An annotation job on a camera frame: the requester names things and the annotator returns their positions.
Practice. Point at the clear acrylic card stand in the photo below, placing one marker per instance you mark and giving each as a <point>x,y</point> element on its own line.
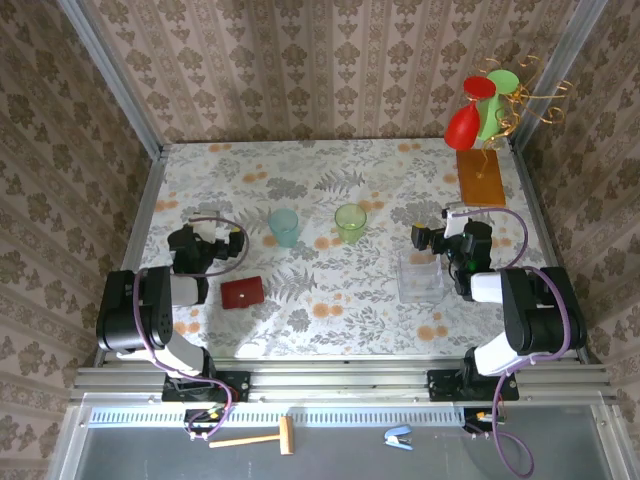
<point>420,282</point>

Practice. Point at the red leather card holder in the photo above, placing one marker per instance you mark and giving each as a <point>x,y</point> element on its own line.
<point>242,292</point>

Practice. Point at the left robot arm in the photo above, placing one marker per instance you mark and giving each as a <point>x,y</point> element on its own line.
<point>130,310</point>

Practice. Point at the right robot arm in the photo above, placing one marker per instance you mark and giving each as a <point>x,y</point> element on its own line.
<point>540,310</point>

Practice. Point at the blue plastic cup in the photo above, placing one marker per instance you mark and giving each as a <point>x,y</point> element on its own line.
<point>284,227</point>

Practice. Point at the green plastic cup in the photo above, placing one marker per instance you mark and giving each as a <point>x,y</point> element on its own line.
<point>350,225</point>

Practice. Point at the red wine glass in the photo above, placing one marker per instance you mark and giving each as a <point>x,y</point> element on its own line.
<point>462,127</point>

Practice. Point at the black connector box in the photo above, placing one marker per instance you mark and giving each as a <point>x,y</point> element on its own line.
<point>482,421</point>
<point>205,421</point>

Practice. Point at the green wine glass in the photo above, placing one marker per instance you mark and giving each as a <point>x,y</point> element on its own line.
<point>502,81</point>

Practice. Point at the wooden mallet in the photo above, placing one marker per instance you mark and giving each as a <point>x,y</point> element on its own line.
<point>286,435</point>

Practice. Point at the blue stapler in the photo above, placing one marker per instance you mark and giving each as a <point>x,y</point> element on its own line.
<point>397,434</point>

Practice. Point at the grey metal sheet panel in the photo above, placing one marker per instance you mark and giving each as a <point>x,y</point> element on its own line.
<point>350,460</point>

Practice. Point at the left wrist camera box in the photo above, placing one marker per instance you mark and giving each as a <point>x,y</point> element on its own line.
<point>206,226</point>

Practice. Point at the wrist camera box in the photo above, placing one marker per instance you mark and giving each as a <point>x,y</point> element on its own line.
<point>206,226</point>
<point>455,222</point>

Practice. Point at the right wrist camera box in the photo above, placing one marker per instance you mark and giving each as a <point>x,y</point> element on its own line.
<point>455,222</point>

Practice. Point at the aluminium side rail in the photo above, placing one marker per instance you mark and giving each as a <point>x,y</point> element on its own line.
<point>140,215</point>
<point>541,215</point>

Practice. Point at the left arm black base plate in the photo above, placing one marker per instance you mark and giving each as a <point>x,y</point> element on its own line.
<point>235,382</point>

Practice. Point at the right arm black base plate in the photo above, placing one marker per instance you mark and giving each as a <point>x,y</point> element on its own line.
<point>442,385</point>

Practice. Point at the aluminium frame rail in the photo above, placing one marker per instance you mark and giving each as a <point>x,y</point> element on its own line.
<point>340,380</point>

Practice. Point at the aluminium frame post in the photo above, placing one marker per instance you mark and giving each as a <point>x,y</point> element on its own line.
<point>109,75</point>
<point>561,65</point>

